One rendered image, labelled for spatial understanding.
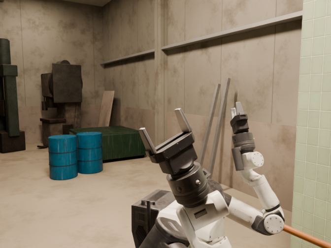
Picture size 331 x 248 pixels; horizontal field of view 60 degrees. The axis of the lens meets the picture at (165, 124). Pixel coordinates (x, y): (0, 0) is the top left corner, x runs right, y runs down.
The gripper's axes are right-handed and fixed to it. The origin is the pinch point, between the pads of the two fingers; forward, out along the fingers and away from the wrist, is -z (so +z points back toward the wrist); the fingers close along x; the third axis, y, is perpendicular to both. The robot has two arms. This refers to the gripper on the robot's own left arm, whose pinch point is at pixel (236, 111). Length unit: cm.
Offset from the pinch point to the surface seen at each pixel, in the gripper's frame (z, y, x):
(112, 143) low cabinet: -132, 138, -593
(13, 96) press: -330, 420, -672
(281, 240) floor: 97, -102, -250
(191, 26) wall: -321, -80, -411
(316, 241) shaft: 59, -22, -3
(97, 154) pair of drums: -93, 161, -508
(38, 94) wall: -389, 400, -809
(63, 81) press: -373, 282, -702
